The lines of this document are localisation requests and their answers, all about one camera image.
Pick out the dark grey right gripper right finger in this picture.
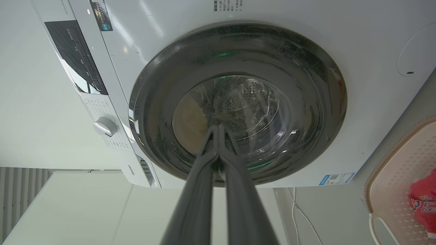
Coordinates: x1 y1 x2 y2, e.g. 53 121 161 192
218 124 280 245

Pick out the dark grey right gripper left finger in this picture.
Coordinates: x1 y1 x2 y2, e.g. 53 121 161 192
160 125 219 245

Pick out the beige perforated laundry basket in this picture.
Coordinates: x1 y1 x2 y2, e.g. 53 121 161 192
363 116 436 245

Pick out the round dark washing machine door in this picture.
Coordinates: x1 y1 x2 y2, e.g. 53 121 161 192
128 23 348 187

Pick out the silver washing machine control knob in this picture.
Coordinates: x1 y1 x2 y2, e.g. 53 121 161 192
93 117 118 137

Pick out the white front-load washing machine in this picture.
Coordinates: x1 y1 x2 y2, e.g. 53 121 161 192
30 0 436 190

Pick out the red printed garment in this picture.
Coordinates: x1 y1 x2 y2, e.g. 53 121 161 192
408 169 436 234

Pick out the thin white power cable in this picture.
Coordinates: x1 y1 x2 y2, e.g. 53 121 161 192
285 187 323 245

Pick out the grey ribbed wall panel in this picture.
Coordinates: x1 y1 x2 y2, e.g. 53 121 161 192
0 167 53 240

